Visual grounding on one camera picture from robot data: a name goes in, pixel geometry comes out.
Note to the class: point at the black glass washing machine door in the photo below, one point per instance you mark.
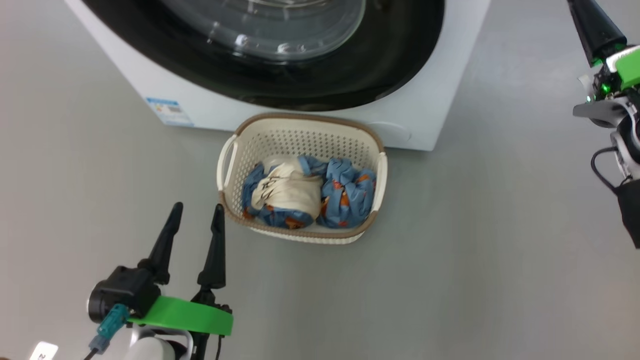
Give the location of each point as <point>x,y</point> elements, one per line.
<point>390,60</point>

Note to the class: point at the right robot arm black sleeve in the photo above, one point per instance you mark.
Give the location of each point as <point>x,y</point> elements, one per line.
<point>631,210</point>

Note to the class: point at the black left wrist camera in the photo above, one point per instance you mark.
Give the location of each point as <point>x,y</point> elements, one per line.
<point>120,292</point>

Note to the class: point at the blue energy label sticker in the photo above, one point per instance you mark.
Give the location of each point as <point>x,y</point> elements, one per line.
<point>170,111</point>

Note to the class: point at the white label tag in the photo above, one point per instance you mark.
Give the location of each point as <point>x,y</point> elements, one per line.
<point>44,351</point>

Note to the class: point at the white washing machine body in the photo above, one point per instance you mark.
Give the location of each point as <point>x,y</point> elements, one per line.
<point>430,100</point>

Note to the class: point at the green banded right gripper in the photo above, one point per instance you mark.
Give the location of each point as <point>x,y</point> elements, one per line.
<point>627,70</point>

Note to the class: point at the round white filter cover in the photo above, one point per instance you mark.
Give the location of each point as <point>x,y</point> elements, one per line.
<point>392,133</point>

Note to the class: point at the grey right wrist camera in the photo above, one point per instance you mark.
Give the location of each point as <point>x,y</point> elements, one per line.
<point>600,112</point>

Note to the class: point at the blue cartoon print garment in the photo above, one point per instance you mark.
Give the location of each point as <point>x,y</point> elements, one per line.
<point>350,195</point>
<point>251,187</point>

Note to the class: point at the cream perforated laundry basket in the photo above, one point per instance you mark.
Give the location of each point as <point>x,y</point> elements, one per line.
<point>300,140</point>

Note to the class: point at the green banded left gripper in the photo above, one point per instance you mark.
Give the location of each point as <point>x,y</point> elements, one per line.
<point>190,315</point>

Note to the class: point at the cream garment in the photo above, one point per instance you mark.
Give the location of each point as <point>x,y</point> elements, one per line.
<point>290,192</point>

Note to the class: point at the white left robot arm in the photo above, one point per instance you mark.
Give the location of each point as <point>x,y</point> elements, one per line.
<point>150,350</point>

